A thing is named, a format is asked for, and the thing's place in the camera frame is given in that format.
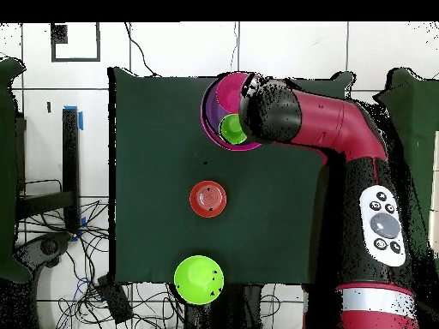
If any green plastic cup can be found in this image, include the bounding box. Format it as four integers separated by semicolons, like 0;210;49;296
218;113;249;146

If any large pink plastic bowl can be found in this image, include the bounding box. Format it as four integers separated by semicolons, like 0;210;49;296
199;76;263;153

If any purple plastic bowl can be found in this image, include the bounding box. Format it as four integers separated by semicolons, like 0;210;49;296
204;83;227;140

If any small red-pink plastic bowl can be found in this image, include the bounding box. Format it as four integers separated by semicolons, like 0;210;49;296
215;72;250;116

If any small orange-red plastic bowl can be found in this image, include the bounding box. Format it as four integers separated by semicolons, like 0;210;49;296
189;180;228;219

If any dark green tablecloth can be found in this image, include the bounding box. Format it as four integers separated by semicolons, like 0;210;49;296
107;66;356;285

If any green plastic bowl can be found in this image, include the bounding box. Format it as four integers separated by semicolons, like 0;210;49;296
173;254;225;306

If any black stand with blue tape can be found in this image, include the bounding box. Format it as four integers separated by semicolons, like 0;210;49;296
15;105;85;237

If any black power strip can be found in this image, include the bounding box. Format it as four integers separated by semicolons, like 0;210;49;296
97;275;134;325

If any green-covered side table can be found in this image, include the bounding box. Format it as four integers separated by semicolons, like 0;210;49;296
373;66;439;261
0;56;32;285

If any white panel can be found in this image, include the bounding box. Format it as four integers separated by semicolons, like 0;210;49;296
428;129;439;260

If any black floor cable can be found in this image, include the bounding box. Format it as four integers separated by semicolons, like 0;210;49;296
123;22;159;77

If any floor cable bundle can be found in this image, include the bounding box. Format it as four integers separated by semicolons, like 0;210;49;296
16;177;186;329

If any black square floor frame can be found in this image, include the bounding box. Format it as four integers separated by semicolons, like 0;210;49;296
50;22;101;63

